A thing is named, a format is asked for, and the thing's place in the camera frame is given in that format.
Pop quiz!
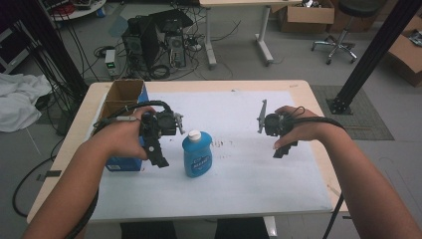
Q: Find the dark floor mat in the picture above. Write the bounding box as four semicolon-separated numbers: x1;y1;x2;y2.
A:
310;85;396;141

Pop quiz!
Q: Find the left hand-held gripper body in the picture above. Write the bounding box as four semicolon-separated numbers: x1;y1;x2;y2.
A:
138;111;178;169

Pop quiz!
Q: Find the black computer tower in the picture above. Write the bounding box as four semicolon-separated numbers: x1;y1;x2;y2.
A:
120;15;161;72

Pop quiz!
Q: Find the grey computer tower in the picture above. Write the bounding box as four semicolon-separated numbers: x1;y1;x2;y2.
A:
164;32;187;70

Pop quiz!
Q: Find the small white power unit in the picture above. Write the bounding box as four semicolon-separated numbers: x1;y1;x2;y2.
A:
105;49;121;79

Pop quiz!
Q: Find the black tape strip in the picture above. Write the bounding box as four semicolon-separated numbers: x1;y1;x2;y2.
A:
35;169;63;182

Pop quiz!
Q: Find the black floor cable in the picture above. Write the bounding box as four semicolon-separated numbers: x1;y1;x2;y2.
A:
11;138;65;219

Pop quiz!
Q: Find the large cardboard box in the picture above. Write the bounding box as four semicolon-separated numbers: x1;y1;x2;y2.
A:
387;14;422;89

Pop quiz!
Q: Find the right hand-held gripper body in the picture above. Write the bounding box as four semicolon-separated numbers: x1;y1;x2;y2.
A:
264;112;299;159

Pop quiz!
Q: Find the cardboard box with blue sides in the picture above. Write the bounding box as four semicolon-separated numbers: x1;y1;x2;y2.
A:
98;79;151;172

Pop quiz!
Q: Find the white cloth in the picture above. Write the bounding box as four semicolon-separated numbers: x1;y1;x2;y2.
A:
0;72;53;134

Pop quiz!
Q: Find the black metal post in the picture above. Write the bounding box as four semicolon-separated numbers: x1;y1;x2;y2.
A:
325;0;422;116

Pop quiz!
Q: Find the person's right hand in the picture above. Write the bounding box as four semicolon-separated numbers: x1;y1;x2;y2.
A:
273;105;329;150

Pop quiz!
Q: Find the person's left hand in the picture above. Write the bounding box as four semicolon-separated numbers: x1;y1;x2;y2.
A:
98;106;157;161

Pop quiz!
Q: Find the black monitor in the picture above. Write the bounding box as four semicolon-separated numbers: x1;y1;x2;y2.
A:
148;8;195;35

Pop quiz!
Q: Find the round white table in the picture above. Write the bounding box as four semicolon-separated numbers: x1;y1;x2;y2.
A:
49;0;107;22

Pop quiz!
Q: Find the black office chair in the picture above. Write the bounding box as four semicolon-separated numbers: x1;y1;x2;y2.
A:
310;0;388;66

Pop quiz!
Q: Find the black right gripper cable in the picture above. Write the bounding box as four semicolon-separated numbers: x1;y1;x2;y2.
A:
288;106;348;239

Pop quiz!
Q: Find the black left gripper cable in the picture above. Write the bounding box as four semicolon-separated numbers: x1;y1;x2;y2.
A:
65;100;174;239

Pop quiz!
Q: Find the white-legged table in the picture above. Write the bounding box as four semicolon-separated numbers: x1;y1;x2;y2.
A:
198;0;304;68

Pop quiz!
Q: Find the white table leg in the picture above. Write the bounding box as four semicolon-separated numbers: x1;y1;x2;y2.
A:
263;215;279;239

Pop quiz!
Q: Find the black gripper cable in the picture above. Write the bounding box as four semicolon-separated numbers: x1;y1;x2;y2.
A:
65;100;174;239
288;106;348;239

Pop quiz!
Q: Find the black stand with cables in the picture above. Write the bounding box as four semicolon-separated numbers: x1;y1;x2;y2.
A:
0;0;90;101

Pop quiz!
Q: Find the open cardboard box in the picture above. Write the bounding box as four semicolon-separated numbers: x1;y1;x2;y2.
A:
278;0;336;35

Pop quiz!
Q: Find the white table mat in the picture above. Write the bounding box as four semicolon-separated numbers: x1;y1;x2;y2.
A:
89;91;333;222

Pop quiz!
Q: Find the blue bottle with white cap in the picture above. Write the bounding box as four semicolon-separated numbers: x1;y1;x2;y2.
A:
181;129;214;179

